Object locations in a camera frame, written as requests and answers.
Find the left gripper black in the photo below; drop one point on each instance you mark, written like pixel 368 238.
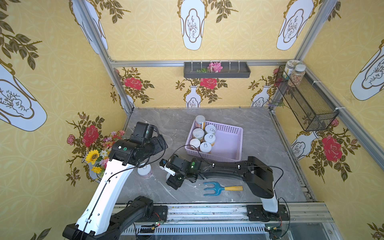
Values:
pixel 157 143

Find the pull-tab can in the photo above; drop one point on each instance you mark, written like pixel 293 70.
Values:
pixel 210 138
pixel 210 129
pixel 145 171
pixel 205 147

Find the green label can white lid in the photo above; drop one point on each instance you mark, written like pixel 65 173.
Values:
pixel 198 134

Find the purple plastic basket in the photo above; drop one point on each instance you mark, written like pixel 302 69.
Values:
pixel 227 147

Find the tall can with spoon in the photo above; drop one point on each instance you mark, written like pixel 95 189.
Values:
pixel 200 122

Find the small orange can white lid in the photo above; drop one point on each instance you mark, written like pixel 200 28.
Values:
pixel 195 144

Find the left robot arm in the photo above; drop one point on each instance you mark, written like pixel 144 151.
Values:
pixel 98 221

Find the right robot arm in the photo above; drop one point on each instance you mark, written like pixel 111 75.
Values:
pixel 253 172

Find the flower pot white fence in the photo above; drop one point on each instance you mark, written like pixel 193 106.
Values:
pixel 98 159

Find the pink artificial flower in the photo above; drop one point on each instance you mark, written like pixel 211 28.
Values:
pixel 215 67

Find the glass jar white lid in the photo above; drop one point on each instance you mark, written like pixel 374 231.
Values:
pixel 297 75

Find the glass jar patterned lid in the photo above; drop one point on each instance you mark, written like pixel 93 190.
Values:
pixel 289 67

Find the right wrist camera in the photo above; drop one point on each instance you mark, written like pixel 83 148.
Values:
pixel 163 165

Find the teal garden fork yellow handle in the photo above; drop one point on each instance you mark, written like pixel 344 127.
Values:
pixel 217 188

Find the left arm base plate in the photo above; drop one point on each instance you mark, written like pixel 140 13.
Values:
pixel 160 214

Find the grey wall shelf tray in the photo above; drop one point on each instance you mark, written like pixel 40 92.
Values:
pixel 231 69

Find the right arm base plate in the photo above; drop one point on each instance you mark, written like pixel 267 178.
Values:
pixel 257 213

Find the aluminium rail frame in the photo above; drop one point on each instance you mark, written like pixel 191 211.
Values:
pixel 309 221

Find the black wire basket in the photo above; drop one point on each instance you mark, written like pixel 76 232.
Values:
pixel 312 108

